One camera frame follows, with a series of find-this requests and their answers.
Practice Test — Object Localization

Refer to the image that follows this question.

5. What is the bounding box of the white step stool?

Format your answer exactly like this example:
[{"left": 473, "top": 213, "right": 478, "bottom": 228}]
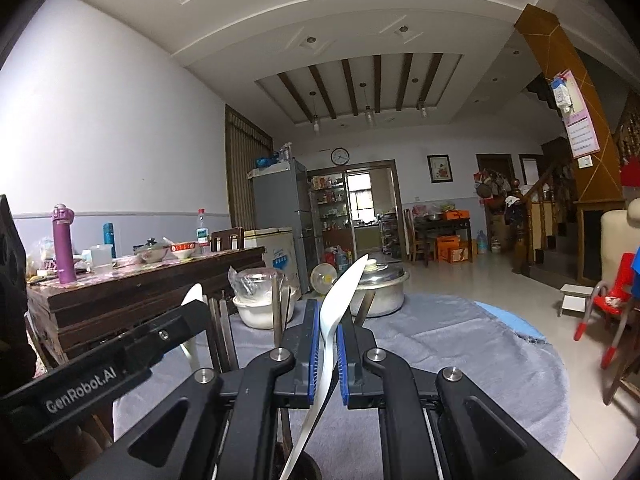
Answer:
[{"left": 558, "top": 283, "right": 596, "bottom": 317}]

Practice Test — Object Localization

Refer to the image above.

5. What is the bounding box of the wall calendar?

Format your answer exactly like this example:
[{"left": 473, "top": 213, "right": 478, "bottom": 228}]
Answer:
[{"left": 549, "top": 70, "right": 601, "bottom": 159}]

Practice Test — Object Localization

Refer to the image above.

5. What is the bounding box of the purple thermos bottle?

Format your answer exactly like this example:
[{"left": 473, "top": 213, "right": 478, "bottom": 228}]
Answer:
[{"left": 52, "top": 204, "right": 77, "bottom": 284}]

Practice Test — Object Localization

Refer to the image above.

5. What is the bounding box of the red plastic chair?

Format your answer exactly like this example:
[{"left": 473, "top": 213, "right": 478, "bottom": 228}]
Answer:
[{"left": 573, "top": 252, "right": 640, "bottom": 357}]

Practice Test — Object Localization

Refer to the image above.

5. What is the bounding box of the dark wooden sideboard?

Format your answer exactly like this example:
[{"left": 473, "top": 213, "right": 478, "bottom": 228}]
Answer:
[{"left": 25, "top": 246, "right": 267, "bottom": 367}]

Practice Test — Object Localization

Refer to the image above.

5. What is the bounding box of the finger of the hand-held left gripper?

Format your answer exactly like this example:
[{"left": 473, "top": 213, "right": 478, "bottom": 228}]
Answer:
[{"left": 122, "top": 299, "right": 215, "bottom": 377}]

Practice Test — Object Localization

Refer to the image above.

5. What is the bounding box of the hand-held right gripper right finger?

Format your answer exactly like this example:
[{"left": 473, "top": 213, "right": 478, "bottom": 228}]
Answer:
[{"left": 336, "top": 322, "right": 581, "bottom": 480}]

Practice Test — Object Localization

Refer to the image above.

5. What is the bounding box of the aluminium pot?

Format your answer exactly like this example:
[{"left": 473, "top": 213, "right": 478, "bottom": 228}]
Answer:
[{"left": 350, "top": 277, "right": 407, "bottom": 319}]

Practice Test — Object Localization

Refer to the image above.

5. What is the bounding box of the white plastic spoon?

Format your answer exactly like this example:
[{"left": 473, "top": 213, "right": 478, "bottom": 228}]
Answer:
[
  {"left": 180, "top": 283, "right": 205, "bottom": 376},
  {"left": 278, "top": 254, "right": 370, "bottom": 480}
]

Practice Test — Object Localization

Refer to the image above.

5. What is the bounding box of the glass shelf cabinet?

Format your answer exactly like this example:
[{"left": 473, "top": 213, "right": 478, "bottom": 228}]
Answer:
[{"left": 307, "top": 172, "right": 349, "bottom": 262}]

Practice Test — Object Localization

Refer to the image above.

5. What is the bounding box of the white chest freezer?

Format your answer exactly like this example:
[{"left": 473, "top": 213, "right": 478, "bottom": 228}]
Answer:
[{"left": 243, "top": 227, "right": 297, "bottom": 292}]

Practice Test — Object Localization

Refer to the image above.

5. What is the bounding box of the small white fan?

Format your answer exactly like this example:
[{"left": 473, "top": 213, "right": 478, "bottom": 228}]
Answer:
[{"left": 309, "top": 263, "right": 339, "bottom": 295}]

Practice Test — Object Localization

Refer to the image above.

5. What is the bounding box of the grey towel cloth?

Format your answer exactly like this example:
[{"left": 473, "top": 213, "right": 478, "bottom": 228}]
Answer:
[{"left": 112, "top": 292, "right": 571, "bottom": 480}]

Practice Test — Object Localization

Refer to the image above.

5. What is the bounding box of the grey refrigerator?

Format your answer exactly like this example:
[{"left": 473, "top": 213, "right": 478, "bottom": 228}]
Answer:
[{"left": 249, "top": 159, "right": 322, "bottom": 292}]

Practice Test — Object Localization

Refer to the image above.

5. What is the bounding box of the beige armchair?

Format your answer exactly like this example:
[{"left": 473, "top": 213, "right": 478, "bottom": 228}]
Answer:
[{"left": 599, "top": 209, "right": 640, "bottom": 287}]

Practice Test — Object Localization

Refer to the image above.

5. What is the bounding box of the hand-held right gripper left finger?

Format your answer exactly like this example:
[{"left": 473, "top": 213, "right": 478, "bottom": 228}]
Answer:
[{"left": 72, "top": 299, "right": 321, "bottom": 480}]

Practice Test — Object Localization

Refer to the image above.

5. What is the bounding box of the white bowl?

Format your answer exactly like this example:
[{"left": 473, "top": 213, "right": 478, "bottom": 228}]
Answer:
[{"left": 232, "top": 280, "right": 297, "bottom": 330}]

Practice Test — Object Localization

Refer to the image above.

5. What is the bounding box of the pot with glass lid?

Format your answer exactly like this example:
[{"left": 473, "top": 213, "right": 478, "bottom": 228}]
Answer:
[{"left": 133, "top": 237, "right": 170, "bottom": 264}]

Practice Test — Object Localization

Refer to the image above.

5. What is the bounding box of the wooden pillar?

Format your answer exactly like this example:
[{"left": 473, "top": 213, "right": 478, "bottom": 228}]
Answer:
[{"left": 514, "top": 4, "right": 627, "bottom": 282}]

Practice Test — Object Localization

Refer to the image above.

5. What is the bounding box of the wooden dining table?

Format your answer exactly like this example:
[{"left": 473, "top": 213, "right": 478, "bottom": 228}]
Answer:
[{"left": 411, "top": 209, "right": 474, "bottom": 262}]

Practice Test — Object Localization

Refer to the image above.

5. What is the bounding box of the framed wall picture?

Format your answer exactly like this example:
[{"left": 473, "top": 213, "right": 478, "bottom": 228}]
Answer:
[{"left": 427, "top": 154, "right": 454, "bottom": 184}]

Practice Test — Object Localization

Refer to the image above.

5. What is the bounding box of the blue table cover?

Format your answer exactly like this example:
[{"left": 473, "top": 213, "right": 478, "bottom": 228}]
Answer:
[{"left": 472, "top": 300, "right": 549, "bottom": 347}]

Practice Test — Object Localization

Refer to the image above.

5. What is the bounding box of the clear measuring jug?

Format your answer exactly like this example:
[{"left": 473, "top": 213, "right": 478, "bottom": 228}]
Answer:
[{"left": 89, "top": 244, "right": 114, "bottom": 276}]

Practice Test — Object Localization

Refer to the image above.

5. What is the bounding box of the dark wooden chair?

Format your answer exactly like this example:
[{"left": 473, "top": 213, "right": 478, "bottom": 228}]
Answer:
[{"left": 210, "top": 227, "right": 245, "bottom": 254}]

